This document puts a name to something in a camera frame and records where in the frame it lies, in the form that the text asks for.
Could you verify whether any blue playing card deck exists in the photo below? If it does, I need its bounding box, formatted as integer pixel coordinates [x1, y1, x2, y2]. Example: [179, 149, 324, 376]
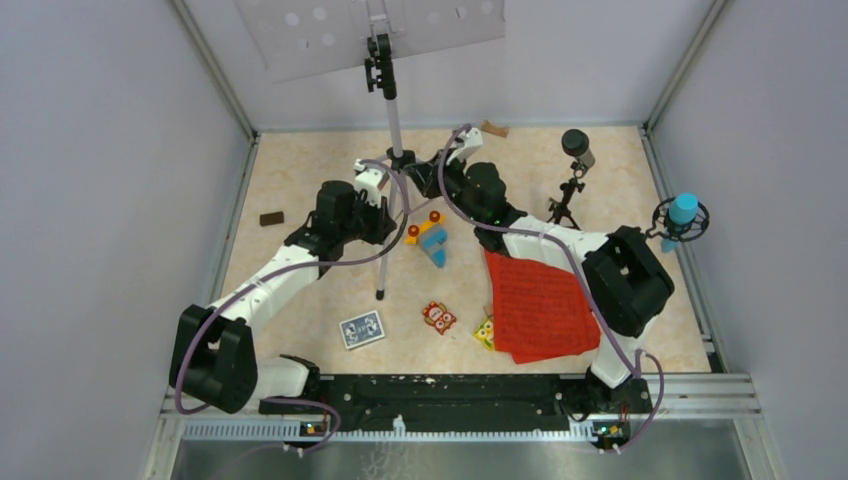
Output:
[339, 310, 385, 350]

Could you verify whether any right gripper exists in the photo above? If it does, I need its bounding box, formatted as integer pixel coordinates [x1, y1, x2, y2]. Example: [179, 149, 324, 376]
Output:
[404, 149, 483, 226]

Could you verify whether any toy brick car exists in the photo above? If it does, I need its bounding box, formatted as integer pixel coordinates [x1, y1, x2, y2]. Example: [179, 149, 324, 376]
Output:
[405, 210, 448, 268]

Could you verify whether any wooden wedge block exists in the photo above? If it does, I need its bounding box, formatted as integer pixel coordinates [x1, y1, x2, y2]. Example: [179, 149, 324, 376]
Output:
[480, 120, 510, 138]

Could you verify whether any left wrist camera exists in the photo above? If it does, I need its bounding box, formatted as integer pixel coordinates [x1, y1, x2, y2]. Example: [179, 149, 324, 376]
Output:
[353, 159, 389, 208]

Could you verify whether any dark brown block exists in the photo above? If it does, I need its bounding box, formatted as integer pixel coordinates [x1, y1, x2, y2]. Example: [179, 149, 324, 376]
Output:
[259, 211, 285, 227]

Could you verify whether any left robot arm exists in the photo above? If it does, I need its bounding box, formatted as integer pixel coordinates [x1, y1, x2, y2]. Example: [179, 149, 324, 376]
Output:
[169, 173, 397, 415]

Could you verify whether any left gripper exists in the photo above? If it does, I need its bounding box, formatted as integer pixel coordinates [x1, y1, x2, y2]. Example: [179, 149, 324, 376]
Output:
[339, 190, 398, 246]

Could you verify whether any red owl toy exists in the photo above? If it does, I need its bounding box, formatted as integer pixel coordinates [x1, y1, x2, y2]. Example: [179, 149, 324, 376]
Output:
[422, 301, 457, 335]

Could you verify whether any red sheet music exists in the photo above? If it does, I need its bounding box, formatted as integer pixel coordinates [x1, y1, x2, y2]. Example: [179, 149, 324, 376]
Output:
[485, 252, 601, 364]

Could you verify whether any yellow owl toy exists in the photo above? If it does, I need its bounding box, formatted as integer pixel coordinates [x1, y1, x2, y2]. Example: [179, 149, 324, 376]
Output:
[472, 317, 495, 351]

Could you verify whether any white music stand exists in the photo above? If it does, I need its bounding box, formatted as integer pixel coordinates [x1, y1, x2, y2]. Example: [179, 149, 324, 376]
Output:
[238, 1, 505, 265]

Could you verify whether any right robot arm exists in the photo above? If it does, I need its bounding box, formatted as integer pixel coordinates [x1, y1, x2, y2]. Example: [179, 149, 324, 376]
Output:
[402, 158, 675, 414]

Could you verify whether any blue microphone with tripod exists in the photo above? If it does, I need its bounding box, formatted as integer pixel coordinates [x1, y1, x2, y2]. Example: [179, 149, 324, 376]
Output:
[645, 192, 711, 253]

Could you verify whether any black microphone tripod stand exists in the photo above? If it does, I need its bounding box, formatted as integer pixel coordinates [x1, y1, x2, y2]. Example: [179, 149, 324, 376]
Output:
[548, 129, 596, 230]

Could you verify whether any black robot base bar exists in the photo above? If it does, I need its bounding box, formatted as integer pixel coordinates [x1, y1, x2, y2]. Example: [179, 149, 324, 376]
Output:
[258, 363, 653, 433]

